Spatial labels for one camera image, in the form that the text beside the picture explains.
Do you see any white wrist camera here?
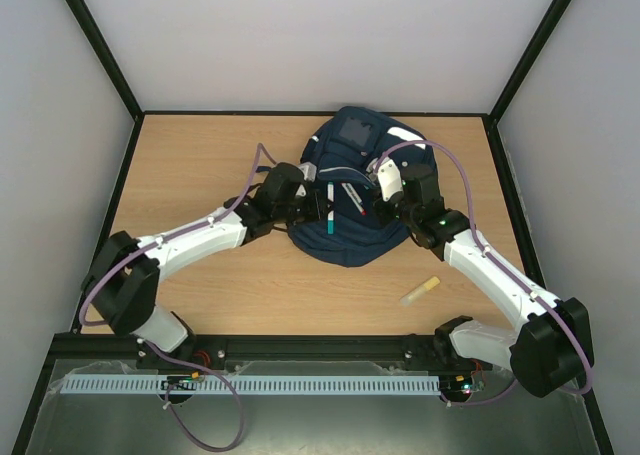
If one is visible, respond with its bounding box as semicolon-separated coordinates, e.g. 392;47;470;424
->
295;162;317;198
373;157;403;203

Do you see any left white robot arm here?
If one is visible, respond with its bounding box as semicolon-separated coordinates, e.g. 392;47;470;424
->
79;163;334;353

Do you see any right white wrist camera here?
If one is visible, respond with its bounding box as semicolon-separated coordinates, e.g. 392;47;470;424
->
373;157;403;203

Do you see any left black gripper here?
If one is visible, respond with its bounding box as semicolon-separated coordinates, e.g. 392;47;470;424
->
276;190;336;226

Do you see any red cap marker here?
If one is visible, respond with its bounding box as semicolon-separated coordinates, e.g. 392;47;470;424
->
342;183;366;216

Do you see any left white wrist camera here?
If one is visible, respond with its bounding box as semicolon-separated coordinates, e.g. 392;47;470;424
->
295;162;317;198

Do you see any light blue slotted cable duct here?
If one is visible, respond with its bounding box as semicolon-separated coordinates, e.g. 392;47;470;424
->
60;374;440;396

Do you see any yellow highlighter pen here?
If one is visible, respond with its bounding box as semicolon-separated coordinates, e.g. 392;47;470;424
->
400;276;441;306

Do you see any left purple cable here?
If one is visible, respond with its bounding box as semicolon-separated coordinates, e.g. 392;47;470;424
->
79;143;276;452

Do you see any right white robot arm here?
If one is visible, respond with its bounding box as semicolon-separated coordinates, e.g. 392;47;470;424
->
373;158;593;398

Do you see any black aluminium frame rail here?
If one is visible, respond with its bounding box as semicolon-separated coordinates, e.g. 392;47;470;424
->
47;333;492;374

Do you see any navy blue backpack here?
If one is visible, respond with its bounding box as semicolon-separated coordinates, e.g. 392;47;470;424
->
287;106;423;267

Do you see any green cap marker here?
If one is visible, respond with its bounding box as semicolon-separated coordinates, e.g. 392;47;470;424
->
327;182;335;235

